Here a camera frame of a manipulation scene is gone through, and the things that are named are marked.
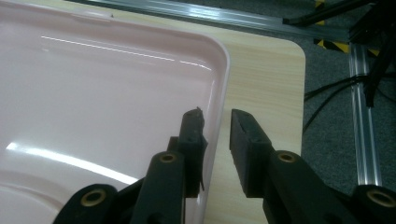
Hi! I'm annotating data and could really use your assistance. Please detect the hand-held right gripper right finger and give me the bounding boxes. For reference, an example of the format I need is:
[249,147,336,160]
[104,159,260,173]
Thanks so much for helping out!
[229,108,360,224]

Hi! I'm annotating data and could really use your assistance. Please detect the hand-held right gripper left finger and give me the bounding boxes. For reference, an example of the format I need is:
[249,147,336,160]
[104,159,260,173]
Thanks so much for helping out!
[130,106,209,224]

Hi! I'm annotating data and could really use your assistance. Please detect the black floor cables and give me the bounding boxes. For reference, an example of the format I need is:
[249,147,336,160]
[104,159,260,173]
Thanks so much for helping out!
[302,74,396,135]

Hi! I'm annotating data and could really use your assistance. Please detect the black metal stand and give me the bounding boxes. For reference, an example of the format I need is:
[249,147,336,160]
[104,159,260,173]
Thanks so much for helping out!
[281,0,396,108]

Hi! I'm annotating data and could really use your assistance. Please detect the pink lidded box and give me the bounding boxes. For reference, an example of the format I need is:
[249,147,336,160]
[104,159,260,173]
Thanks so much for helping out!
[0,0,232,224]

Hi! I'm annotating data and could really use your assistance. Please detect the aluminium floor rail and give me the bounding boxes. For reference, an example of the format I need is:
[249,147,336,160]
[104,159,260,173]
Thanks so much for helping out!
[347,41,383,188]
[65,0,350,44]

